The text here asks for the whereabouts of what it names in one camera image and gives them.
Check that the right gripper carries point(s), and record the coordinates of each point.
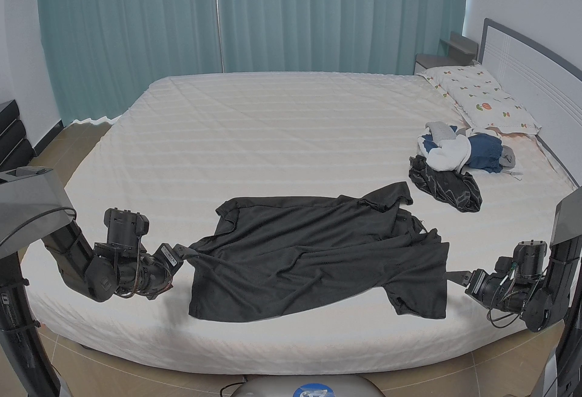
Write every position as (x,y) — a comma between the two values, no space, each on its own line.
(482,288)

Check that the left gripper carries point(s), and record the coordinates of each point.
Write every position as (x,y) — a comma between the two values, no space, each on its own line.
(159,270)

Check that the black T-shirt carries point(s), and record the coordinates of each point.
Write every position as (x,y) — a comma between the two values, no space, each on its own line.
(318,268)

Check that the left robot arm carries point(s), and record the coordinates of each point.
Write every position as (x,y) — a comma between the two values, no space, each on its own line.
(72,258)

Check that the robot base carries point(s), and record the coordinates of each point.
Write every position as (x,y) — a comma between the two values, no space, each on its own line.
(309,388)

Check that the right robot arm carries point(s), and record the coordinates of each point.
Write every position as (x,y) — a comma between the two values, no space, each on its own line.
(545,304)

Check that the pile of clothes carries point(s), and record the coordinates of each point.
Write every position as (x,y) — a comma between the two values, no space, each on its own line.
(448,156)

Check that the bed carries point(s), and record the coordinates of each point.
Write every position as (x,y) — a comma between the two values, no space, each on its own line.
(273,136)

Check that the black patterned garment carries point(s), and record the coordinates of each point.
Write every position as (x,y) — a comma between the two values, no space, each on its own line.
(450,190)

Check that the white printed pillow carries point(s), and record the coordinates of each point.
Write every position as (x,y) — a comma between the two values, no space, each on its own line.
(482,97)

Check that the dark grey chest of drawers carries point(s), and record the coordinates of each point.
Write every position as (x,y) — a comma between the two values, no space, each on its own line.
(13,136)

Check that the grey bedside table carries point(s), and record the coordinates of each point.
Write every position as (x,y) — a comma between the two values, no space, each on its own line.
(436,63)

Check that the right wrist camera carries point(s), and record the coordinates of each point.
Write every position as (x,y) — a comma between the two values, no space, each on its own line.
(504,267)

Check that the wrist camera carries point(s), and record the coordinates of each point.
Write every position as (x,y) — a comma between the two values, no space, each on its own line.
(142,224)
(504,267)

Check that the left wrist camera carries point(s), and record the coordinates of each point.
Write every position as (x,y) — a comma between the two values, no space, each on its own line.
(142,224)

